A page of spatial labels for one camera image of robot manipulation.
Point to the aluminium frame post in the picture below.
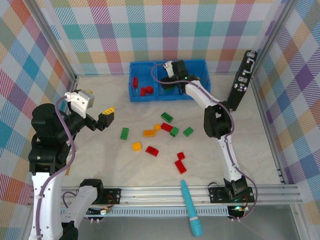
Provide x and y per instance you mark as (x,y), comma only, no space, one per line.
(273,37)
(54,37)

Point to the blue three-compartment bin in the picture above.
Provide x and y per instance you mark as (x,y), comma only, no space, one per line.
(143,71)

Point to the long green lego brick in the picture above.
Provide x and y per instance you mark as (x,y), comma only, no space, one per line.
(125,133)
(167,117)

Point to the aluminium side rail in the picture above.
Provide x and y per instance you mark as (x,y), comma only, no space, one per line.
(269,130)

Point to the long aluminium base rail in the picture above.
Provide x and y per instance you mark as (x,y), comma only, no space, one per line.
(162,196)

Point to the small red lego brick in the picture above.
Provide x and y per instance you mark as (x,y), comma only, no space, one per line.
(180,155)

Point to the small lit connector board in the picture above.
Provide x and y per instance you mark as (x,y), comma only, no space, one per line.
(237,208)
(105,211)

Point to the teal pen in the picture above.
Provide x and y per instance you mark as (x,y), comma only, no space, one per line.
(191,210)

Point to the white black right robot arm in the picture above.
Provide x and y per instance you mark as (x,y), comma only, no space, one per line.
(228,155)

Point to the long orange lego brick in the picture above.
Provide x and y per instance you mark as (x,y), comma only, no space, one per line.
(149,133)

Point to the black panel with metal hooks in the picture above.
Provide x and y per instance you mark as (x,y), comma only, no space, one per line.
(237,95)

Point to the small green lego brick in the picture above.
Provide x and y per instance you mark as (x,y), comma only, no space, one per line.
(170,89)

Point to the square yellow lego brick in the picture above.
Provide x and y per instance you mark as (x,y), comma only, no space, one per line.
(136,146)

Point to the small wooden block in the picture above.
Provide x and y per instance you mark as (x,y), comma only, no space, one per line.
(67,172)

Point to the small yellow lego brick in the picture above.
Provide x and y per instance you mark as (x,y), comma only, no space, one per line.
(157,127)

